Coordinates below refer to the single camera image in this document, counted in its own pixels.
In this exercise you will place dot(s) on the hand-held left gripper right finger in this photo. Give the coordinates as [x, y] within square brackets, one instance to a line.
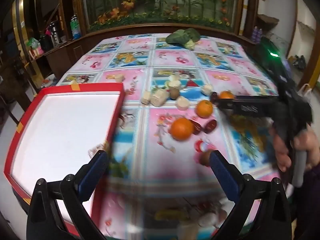
[223, 177]

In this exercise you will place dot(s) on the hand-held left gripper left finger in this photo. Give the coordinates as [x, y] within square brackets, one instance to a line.
[93, 177]

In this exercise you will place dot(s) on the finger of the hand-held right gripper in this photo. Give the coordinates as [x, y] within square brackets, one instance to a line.
[245, 108]
[257, 97]

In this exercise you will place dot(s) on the orange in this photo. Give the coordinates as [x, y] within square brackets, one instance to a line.
[182, 129]
[226, 95]
[204, 108]

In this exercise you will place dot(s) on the brown kiwi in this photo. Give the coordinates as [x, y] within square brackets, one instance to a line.
[205, 158]
[174, 93]

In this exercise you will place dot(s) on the red date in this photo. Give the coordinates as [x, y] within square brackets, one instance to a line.
[210, 126]
[195, 128]
[213, 96]

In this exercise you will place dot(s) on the sugarcane piece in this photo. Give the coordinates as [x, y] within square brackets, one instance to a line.
[146, 97]
[182, 103]
[159, 98]
[175, 84]
[207, 89]

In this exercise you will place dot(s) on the red box with white inside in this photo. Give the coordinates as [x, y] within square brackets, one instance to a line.
[62, 135]

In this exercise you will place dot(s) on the person's right hand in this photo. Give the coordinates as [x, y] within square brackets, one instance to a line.
[281, 150]

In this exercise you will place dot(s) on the printed fruit tablecloth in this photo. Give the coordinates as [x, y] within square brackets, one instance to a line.
[162, 170]

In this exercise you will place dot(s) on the purple bottle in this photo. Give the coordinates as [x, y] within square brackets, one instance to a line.
[255, 34]
[260, 35]

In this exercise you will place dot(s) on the white rolled paper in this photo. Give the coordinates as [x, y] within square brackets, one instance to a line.
[244, 10]

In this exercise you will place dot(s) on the green leafy vegetable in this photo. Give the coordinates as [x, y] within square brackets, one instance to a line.
[180, 36]

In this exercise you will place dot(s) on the flower mural panel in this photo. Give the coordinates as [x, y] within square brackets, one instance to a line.
[160, 2]

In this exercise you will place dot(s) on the green package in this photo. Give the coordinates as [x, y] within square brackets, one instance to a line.
[34, 44]

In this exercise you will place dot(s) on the dark bottle with pink cap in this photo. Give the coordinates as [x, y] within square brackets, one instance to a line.
[45, 40]

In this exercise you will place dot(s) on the steel thermos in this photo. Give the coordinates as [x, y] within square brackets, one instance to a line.
[55, 33]

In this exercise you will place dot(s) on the green label bottle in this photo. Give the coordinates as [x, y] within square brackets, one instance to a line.
[75, 26]

